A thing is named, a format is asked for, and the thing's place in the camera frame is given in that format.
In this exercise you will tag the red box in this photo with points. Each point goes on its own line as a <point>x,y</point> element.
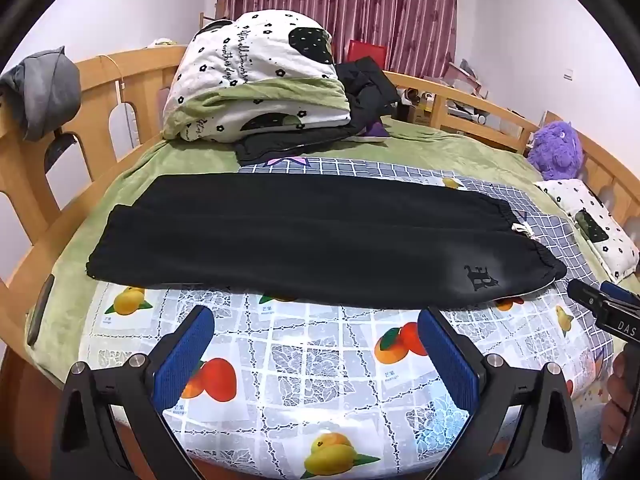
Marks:
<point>367,52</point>

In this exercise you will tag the black clothes pile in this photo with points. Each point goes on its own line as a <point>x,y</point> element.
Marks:
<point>370,90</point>

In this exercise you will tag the black pants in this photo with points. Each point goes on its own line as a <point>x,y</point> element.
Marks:
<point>300,240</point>

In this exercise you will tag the white flower pillow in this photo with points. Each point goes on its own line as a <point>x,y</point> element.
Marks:
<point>600,230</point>

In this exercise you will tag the wooden bed frame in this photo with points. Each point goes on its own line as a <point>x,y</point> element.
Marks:
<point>100,90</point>

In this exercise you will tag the grey cloth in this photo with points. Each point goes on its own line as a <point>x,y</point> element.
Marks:
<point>45,90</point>

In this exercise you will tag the purple cloth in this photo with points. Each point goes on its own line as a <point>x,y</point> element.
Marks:
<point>377,129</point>

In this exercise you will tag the fruit printed blanket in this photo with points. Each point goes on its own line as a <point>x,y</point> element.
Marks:
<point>300,350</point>

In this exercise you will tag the folded white flower quilt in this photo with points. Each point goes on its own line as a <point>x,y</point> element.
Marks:
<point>250,60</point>

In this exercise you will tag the cardboard box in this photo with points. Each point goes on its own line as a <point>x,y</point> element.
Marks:
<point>420,110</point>

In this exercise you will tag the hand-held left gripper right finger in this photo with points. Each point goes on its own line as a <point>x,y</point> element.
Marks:
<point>447,360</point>

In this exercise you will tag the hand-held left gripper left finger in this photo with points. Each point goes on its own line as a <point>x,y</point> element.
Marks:
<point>182,355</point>

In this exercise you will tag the purple plush toy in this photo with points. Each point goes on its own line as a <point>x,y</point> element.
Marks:
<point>555,150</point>

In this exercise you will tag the dark red curtain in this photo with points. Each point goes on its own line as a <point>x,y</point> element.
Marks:
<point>350,5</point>

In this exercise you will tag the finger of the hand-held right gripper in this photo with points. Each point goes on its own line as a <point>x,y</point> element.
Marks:
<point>585,294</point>
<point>620,292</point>

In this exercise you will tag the person's right hand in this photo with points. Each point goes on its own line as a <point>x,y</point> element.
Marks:
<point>622,400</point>

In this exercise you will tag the green bed sheet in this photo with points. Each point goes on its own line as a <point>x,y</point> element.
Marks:
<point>450,150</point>

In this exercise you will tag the black phone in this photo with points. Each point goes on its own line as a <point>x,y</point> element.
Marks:
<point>41,310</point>

